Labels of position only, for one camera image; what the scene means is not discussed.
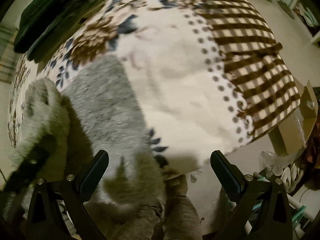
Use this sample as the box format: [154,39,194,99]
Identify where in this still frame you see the grey fleece pants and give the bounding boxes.
[2,55,167,221]

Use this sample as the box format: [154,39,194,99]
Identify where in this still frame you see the teal white drying rack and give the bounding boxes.
[224,171,316,235]

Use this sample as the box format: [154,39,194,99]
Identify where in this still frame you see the person's grey trouser legs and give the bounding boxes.
[84,170,202,239]

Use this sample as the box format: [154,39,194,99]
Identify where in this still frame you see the small open cardboard box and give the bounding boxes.
[268,79,318,157]

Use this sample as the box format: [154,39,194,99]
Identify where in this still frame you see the floral bed blanket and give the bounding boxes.
[8,0,300,175]

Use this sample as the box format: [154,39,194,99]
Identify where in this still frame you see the grey striped curtain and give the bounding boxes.
[0,24,20,83]

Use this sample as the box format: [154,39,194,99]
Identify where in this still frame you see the dark green plush coat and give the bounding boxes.
[14,0,105,63]

